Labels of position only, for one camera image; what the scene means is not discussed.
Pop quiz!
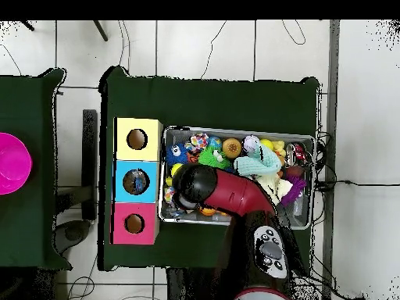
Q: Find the purple spiky ball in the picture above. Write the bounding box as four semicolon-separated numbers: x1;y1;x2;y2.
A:
280;174;307;207

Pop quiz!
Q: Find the colourful polka-dot cloth ball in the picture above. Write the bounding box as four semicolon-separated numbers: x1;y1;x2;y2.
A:
190;133;209;150

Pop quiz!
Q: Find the cream yellow cloth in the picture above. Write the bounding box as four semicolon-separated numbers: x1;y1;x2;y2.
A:
255;173;294;205

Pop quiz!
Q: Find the green fuzzy googly-eyed toy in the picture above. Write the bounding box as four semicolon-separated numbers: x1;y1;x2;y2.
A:
198;145;231;170

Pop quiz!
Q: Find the white baseball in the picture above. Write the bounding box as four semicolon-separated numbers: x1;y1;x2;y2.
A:
242;134;261;154

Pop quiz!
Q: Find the black flat panel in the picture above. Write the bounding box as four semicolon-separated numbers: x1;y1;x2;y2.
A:
81;109;98;221

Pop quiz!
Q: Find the toy burger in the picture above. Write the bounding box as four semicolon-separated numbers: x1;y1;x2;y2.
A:
222;137;242;159

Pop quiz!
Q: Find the grey round stand base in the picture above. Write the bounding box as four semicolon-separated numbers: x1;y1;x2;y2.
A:
54;220;92;255

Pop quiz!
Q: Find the blue fuzzy googly-eyed toy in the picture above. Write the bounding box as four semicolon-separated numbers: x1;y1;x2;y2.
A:
164;142;190;166

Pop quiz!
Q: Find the wooden box with three holes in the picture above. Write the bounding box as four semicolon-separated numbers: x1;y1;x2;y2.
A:
110;116;164;245

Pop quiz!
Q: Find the crushed clear plastic bottle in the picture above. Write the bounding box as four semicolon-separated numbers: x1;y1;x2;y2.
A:
123;169;150;195

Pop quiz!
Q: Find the crushed red soda can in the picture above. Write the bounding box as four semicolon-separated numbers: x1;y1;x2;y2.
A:
285;142;313;166

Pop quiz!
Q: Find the dark green tablecloth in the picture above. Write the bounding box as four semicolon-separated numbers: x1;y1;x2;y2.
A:
0;67;73;270
98;65;320;277

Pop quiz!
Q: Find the pink plastic bowl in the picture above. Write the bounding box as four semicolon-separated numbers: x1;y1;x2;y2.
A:
0;132;34;195

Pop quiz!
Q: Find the shallow clear mesh bin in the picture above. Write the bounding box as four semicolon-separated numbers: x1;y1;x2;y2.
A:
157;125;316;230

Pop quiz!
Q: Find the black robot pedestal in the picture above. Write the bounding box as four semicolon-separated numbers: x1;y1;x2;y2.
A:
166;267;235;300

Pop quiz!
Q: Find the light blue cloth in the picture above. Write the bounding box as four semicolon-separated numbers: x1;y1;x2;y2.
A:
233;141;283;177

